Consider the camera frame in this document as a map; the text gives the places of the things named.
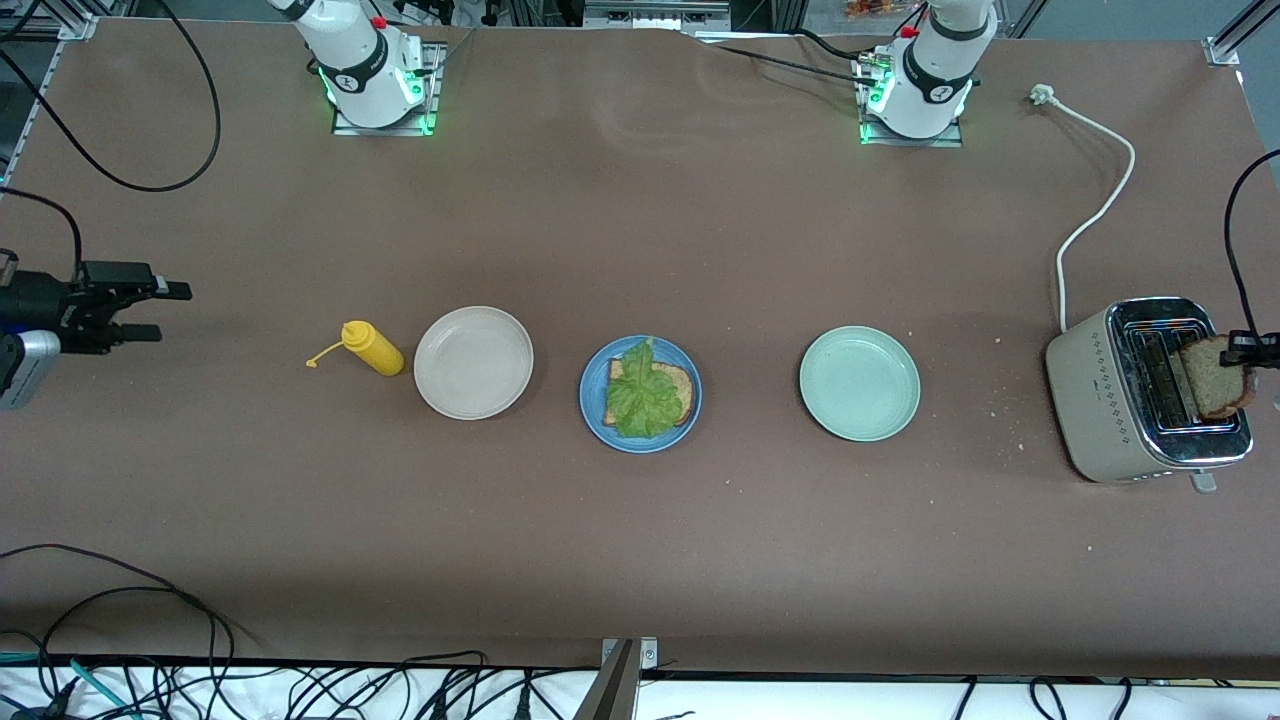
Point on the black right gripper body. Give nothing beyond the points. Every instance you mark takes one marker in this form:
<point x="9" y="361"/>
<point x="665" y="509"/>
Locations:
<point x="32" y="302"/>

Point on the brown bread slice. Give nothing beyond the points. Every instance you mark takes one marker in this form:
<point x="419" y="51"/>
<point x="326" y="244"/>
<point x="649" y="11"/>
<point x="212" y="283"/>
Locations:
<point x="1215" y="385"/>
<point x="685" y="385"/>

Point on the yellow mustard squeeze bottle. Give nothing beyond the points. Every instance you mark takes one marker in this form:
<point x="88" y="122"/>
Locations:
<point x="375" y="350"/>

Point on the green lettuce leaf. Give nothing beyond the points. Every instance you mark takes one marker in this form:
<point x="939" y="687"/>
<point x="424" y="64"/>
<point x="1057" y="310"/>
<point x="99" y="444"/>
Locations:
<point x="645" y="400"/>

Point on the beige round plate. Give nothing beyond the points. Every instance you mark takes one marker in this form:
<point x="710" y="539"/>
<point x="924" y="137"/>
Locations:
<point x="473" y="362"/>

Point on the pale green round plate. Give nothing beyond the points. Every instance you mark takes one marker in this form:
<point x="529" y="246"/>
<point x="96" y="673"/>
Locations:
<point x="860" y="383"/>

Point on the blue round plate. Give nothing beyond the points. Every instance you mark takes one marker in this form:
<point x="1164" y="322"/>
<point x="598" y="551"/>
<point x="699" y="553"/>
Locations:
<point x="592" y="425"/>

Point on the beige chrome-topped toaster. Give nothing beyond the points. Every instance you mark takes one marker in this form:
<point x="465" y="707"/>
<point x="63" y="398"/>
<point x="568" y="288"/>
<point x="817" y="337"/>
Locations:
<point x="1095" y="400"/>

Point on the orange packaged item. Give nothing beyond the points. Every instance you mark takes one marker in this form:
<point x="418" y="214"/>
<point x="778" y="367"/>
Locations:
<point x="870" y="8"/>

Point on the dark metal pole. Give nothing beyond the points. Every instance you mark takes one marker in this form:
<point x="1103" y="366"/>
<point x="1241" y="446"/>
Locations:
<point x="612" y="695"/>

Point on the aluminium frame rail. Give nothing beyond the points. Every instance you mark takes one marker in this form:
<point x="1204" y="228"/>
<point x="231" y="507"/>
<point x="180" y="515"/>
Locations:
<point x="655" y="15"/>
<point x="1222" y="50"/>
<point x="78" y="25"/>

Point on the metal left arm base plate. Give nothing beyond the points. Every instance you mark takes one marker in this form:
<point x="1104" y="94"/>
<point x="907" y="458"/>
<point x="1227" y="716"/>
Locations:
<point x="950" y="141"/>

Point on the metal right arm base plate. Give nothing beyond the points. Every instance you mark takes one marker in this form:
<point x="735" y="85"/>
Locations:
<point x="434" y="90"/>

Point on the silver table edge bracket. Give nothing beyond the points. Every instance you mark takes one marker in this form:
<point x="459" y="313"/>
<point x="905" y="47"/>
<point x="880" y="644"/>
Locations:
<point x="648" y="655"/>

